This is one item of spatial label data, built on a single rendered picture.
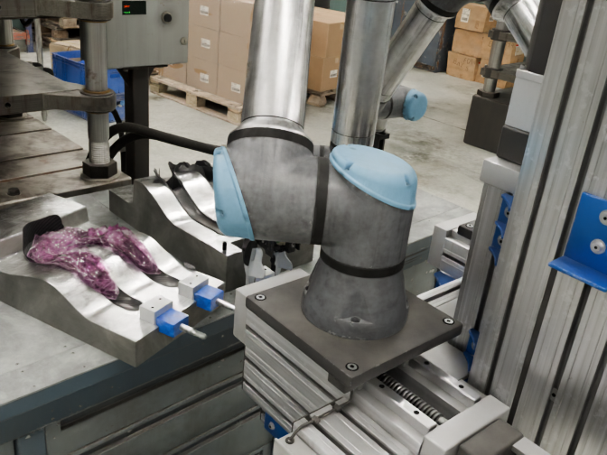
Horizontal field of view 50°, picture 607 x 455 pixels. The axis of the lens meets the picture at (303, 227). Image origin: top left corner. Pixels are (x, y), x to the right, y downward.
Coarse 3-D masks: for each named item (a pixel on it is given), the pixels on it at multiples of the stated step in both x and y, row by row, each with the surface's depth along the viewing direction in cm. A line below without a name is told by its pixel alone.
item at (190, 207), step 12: (180, 168) 164; (192, 168) 165; (204, 168) 168; (168, 180) 169; (180, 180) 159; (180, 192) 157; (180, 204) 154; (192, 204) 156; (192, 216) 154; (204, 216) 154; (216, 228) 149
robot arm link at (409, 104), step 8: (400, 88) 162; (408, 88) 162; (392, 96) 158; (400, 96) 160; (408, 96) 160; (416, 96) 160; (424, 96) 161; (400, 104) 160; (408, 104) 159; (416, 104) 160; (424, 104) 162; (392, 112) 159; (400, 112) 161; (408, 112) 160; (416, 112) 161; (424, 112) 163; (416, 120) 163
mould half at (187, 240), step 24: (120, 192) 167; (144, 192) 155; (168, 192) 155; (192, 192) 158; (120, 216) 167; (144, 216) 158; (168, 216) 150; (168, 240) 152; (192, 240) 144; (216, 240) 142; (192, 264) 146; (216, 264) 139; (240, 264) 139; (264, 264) 145
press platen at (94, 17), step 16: (0, 0) 163; (16, 0) 166; (32, 0) 168; (48, 0) 169; (64, 0) 170; (80, 0) 171; (96, 0) 171; (0, 16) 164; (16, 16) 167; (64, 16) 171; (80, 16) 172; (96, 16) 172; (112, 16) 176
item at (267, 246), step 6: (258, 240) 132; (264, 240) 131; (264, 246) 131; (270, 246) 129; (276, 246) 128; (282, 246) 130; (288, 246) 130; (294, 246) 131; (270, 252) 128; (276, 252) 130; (288, 252) 130
